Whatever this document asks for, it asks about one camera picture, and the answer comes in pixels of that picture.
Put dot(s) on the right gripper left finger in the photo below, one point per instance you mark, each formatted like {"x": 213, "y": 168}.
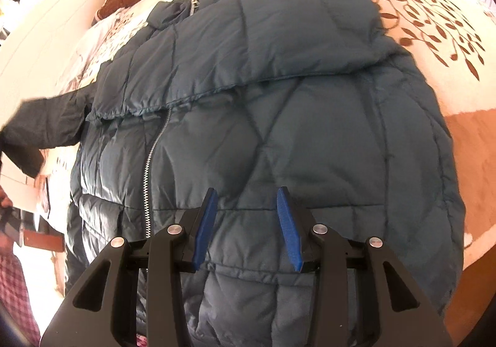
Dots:
{"x": 100, "y": 309}

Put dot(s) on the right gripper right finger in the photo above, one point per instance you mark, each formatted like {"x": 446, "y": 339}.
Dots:
{"x": 392, "y": 310}

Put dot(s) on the dark teal puffer jacket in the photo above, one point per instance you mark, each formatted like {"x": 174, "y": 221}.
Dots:
{"x": 271, "y": 118}

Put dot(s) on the pink plaid pyjama clothing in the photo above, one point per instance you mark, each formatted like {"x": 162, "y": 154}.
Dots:
{"x": 15, "y": 296}

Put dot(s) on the person's left hand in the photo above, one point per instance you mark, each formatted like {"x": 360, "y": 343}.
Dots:
{"x": 5, "y": 201}

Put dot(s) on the floral beige bed cover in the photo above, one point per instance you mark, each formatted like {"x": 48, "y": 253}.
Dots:
{"x": 445, "y": 40}

